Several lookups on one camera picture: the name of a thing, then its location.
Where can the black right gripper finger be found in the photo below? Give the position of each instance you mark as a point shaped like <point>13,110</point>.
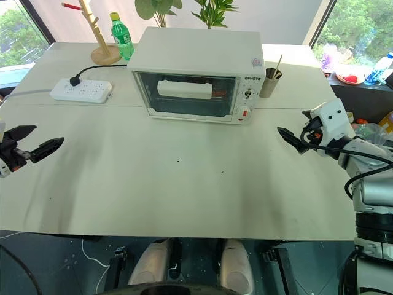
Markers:
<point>307,114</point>
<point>291,138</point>

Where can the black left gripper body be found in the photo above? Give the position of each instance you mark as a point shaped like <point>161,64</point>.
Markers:
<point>10,153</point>

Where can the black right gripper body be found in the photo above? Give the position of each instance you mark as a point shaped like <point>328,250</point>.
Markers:
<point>312,132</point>

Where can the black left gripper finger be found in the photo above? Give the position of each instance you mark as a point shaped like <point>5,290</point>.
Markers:
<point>46,150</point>
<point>21,132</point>

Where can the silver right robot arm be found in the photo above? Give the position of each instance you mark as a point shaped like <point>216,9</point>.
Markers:
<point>373,184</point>

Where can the pink plate with red food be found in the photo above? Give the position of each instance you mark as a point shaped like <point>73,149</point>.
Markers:
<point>350,78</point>

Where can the reddish food in oven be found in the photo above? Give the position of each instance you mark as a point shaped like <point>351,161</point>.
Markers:
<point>220,93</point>

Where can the white toaster oven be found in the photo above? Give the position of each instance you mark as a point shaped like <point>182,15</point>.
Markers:
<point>196,49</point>

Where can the beige paper cup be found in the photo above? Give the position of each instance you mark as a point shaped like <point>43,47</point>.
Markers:
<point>268,87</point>

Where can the thin wooden stick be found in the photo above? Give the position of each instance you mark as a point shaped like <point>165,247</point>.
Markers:
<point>278,66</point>

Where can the dark side cabinet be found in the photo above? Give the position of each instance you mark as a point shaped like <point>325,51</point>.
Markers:
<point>362,98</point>

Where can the purple plush toy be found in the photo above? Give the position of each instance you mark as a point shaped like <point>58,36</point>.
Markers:
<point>329,60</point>

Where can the clear plastic bag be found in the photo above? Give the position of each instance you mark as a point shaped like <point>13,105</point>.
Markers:
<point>371,132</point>

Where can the white power strip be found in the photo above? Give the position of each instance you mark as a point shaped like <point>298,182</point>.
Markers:
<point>81,90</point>

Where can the yellow box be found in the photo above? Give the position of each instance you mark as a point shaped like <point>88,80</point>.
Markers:
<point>387,123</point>

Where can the clear bottle blue label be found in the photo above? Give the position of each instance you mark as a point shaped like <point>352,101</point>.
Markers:
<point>379,69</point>

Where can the wooden mug tree stand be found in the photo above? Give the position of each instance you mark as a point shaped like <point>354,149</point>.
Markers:
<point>102,46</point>

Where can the green plastic soda bottle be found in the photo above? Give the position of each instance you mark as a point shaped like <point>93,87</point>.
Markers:
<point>122,40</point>

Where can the red flat strip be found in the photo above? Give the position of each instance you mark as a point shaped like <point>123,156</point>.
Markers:
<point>71,6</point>

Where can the white rounded shape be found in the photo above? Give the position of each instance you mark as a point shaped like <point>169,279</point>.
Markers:
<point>236,267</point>
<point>150,261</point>

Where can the pointed leaf green plant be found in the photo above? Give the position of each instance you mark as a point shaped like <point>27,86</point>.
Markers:
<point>212,10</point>

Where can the round leaf green plant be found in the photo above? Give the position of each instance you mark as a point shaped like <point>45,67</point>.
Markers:
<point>153,7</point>

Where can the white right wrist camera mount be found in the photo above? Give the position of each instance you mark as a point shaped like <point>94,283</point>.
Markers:
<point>334,123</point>

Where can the black window frame post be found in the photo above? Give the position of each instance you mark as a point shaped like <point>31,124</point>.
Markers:
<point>322,21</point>
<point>37,21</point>

